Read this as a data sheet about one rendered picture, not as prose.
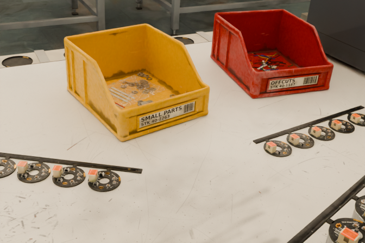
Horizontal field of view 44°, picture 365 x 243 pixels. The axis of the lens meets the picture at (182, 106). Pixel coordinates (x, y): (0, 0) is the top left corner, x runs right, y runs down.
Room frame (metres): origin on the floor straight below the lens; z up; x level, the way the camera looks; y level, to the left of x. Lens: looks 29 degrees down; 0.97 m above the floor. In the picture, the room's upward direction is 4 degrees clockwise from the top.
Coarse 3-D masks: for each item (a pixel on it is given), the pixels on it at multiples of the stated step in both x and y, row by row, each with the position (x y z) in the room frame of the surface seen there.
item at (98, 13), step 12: (72, 0) 2.97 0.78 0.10; (84, 0) 2.74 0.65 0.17; (96, 0) 2.46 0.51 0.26; (72, 12) 2.99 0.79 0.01; (96, 12) 2.47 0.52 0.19; (0, 24) 2.21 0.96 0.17; (12, 24) 2.23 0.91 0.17; (24, 24) 2.26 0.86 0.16; (36, 24) 2.29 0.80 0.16; (48, 24) 2.32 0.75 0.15; (60, 24) 2.35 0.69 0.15
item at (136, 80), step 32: (96, 32) 0.44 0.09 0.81; (128, 32) 0.47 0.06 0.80; (160, 32) 0.46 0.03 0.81; (96, 64) 0.37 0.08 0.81; (128, 64) 0.47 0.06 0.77; (160, 64) 0.45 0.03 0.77; (192, 64) 0.41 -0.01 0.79; (96, 96) 0.37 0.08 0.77; (128, 96) 0.41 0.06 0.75; (160, 96) 0.42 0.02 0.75; (192, 96) 0.37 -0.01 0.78; (128, 128) 0.33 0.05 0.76; (160, 128) 0.35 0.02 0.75
